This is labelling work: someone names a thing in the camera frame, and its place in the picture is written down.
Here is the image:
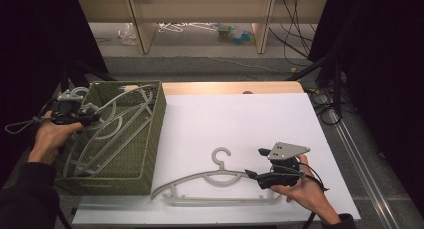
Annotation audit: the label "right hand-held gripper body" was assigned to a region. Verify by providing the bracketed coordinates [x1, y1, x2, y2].
[258, 141, 311, 190]

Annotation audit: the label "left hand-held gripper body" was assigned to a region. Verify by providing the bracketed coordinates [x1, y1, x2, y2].
[49, 89, 85, 126]

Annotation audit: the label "grey plastic clothes hanger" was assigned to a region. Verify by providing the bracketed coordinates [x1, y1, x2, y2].
[150, 146, 285, 207]
[62, 83, 160, 177]
[70, 90, 155, 177]

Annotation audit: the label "green woven basket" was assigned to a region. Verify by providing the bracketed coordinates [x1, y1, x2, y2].
[53, 80, 168, 197]

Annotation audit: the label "person's right hand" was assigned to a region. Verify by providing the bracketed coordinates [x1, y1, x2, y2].
[270, 154, 342, 224]

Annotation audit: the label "person's left hand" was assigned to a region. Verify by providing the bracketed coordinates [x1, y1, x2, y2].
[27, 110, 85, 166]

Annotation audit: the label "white foam board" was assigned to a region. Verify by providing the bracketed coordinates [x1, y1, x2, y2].
[71, 92, 362, 227]

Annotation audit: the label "black curtain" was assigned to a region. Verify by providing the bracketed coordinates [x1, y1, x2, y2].
[0, 0, 109, 190]
[308, 0, 424, 220]

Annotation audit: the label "clear plastic bag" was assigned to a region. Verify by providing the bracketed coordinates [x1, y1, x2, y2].
[116, 22, 138, 46]

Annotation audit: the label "colourful plastic toys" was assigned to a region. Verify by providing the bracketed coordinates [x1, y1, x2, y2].
[216, 23, 257, 46]

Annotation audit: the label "wooden shelf unit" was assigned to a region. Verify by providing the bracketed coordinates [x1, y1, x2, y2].
[76, 0, 329, 55]

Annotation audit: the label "right hand-held gripper cable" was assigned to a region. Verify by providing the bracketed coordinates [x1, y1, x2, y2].
[271, 161, 330, 194]

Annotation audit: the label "hand-held gripper cable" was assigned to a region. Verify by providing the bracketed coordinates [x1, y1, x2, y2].
[271, 161, 330, 194]
[4, 105, 54, 135]

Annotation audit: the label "left hand-held gripper cable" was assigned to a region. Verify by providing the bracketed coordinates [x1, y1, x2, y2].
[4, 105, 54, 135]

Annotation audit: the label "black cable bundle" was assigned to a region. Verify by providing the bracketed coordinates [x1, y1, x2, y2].
[309, 88, 343, 126]

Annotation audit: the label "thin pale floor cable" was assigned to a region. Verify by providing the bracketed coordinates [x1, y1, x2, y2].
[209, 56, 298, 74]

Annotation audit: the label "white wire hangers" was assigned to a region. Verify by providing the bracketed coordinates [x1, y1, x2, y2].
[156, 21, 218, 34]

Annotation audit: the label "black hanging cables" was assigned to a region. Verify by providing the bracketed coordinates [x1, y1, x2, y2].
[267, 0, 318, 61]

